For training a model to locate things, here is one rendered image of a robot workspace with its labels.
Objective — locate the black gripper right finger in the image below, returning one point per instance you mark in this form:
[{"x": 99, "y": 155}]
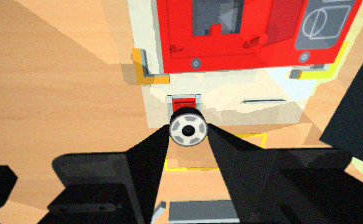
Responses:
[{"x": 249, "y": 171}]

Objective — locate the grey wheel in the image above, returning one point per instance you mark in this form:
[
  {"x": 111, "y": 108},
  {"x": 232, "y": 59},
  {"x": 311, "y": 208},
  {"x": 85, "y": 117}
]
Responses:
[{"x": 188, "y": 116}]

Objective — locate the yellow rectangular outline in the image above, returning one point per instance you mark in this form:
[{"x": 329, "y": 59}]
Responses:
[{"x": 210, "y": 168}]

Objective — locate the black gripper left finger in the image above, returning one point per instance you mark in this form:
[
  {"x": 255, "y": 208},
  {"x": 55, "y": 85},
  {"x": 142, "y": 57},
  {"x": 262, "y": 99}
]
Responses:
[{"x": 139, "y": 168}]

